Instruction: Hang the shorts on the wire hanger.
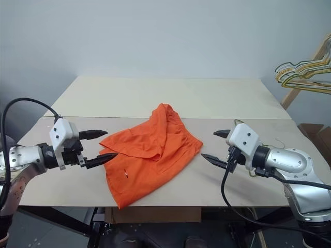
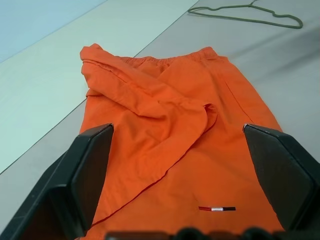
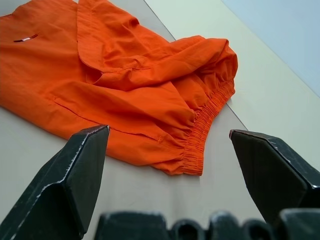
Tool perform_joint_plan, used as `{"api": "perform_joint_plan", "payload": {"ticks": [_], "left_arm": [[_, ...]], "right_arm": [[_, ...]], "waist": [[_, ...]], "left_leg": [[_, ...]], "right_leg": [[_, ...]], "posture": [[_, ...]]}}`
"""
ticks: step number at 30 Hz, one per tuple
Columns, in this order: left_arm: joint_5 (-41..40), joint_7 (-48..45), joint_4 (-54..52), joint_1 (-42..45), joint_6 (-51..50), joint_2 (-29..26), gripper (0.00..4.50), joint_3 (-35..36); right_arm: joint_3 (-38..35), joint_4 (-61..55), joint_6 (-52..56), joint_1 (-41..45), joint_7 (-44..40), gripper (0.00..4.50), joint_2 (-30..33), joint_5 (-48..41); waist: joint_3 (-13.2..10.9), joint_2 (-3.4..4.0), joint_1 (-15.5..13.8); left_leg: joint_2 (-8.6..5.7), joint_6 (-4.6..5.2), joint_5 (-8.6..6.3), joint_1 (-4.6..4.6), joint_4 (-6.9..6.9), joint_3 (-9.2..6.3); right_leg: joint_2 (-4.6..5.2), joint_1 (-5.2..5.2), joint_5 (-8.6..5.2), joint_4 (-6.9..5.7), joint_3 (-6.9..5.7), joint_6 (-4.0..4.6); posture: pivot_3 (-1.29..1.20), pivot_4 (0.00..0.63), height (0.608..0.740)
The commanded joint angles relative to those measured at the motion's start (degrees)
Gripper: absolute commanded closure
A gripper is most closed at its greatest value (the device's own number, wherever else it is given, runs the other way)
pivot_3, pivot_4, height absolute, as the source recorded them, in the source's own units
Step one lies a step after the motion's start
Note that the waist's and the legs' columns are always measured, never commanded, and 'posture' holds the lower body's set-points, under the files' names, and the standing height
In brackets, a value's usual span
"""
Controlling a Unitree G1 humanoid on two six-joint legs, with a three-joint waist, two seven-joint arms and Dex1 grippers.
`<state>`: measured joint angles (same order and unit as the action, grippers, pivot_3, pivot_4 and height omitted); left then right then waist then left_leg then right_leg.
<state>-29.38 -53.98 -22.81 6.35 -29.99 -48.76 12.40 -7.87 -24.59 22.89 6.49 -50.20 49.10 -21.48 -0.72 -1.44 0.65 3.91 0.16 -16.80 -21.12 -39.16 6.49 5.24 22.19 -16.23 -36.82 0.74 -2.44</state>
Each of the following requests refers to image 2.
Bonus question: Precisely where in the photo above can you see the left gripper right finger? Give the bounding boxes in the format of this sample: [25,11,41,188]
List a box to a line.
[242,123,320,232]

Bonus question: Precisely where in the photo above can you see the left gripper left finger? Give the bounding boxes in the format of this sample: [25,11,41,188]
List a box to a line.
[0,122,115,240]

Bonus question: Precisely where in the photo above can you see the orange shorts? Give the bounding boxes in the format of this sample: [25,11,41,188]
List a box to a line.
[79,42,286,238]

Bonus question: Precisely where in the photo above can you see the green hanger with silver hook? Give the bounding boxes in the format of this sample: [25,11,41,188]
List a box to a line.
[187,0,304,30]

